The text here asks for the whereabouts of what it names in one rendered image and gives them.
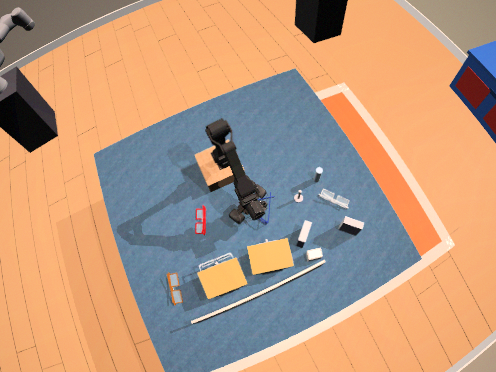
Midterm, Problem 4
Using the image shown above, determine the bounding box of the long white flat bar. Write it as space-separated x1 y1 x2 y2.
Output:
191 260 325 324

